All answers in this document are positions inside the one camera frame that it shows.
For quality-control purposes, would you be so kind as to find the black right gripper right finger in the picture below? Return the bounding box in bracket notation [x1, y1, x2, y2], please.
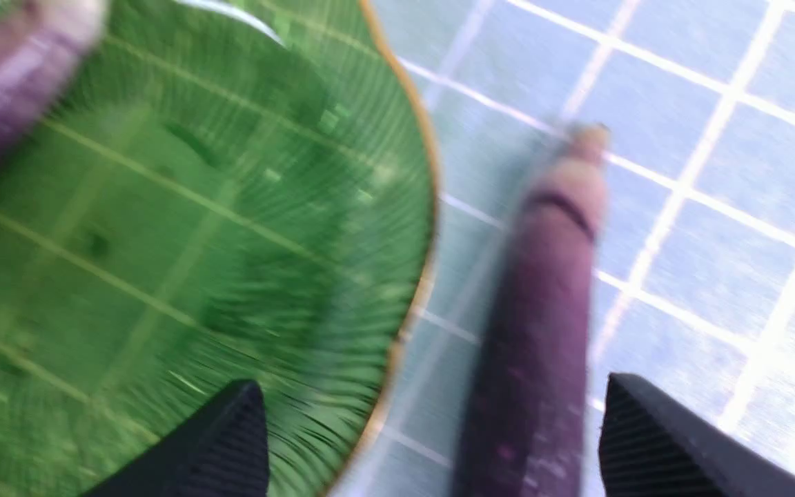
[598, 372, 795, 496]

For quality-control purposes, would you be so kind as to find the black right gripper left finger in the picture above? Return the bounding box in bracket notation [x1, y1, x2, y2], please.
[85, 380, 271, 496]

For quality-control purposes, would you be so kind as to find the dark purple eggplant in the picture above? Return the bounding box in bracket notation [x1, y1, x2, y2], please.
[451, 124, 610, 496]
[0, 1, 110, 161]

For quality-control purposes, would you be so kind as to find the green checkered tablecloth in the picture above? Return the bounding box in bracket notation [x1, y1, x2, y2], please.
[333, 1, 795, 496]

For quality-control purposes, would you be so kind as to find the green ribbed glass plate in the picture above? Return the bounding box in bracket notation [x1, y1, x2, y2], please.
[0, 1, 439, 496]

